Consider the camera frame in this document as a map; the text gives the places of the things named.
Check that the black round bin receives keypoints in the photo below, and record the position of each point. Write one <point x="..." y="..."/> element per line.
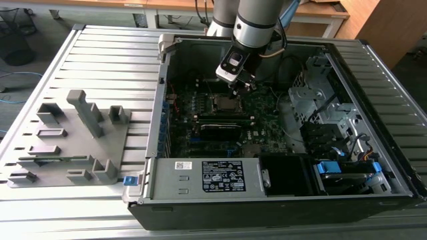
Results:
<point x="17" y="53"/>

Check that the black CPU socket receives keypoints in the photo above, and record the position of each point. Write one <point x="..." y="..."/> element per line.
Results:
<point x="213" y="111"/>

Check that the black open PC case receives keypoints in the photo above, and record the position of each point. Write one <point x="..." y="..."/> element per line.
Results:
<point x="249" y="216"/>

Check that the blue expansion slot strip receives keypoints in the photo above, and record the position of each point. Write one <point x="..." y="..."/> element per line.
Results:
<point x="164" y="112"/>

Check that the grey plastic parts rack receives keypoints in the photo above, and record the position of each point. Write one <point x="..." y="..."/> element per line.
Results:
<point x="76" y="150"/>

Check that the small blue case latch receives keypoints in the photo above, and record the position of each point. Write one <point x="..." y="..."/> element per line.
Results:
<point x="129" y="181"/>

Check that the green motherboard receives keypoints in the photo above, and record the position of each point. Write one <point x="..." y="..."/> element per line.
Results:
<point x="271" y="130"/>

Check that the square chipset heat sink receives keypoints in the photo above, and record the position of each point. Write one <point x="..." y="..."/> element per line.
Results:
<point x="252" y="149"/>

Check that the black graphics card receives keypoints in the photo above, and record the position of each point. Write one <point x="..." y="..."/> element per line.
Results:
<point x="221" y="132"/>

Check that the brown wooden cabinet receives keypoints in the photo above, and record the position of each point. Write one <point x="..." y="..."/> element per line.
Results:
<point x="394" y="25"/>

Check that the wooden desk white legs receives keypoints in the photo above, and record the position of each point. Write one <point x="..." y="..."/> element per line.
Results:
<point x="320" y="12"/>
<point x="100" y="2"/>

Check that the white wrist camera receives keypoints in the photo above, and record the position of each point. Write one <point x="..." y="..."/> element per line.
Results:
<point x="231" y="67"/>

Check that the pale blue teach pendant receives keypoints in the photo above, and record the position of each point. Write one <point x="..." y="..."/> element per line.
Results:
<point x="291" y="10"/>

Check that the silver metal drive cage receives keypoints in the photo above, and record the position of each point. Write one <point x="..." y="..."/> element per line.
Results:
<point x="308" y="96"/>

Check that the silver square CPU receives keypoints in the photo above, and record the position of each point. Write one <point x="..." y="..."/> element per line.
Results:
<point x="227" y="104"/>

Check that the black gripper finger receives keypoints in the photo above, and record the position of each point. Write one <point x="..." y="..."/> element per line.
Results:
<point x="235" y="92"/>
<point x="248" y="82"/>

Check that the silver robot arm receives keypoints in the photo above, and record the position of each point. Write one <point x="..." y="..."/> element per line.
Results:
<point x="253" y="30"/>

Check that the black mesh waste basket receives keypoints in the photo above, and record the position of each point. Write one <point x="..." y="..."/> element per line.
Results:
<point x="16" y="22"/>

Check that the grey case release latch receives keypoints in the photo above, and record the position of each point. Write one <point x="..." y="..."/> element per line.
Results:
<point x="165" y="41"/>

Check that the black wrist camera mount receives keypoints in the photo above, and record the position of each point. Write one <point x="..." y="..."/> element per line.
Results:
<point x="275" y="40"/>

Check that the blue disk carrier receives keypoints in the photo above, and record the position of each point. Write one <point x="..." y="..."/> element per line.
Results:
<point x="330" y="167"/>

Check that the black plastic bay bracket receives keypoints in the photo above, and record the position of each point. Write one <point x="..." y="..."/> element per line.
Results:
<point x="320" y="135"/>

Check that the silver power supply unit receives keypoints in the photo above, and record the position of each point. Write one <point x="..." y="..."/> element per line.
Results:
<point x="167" y="180"/>

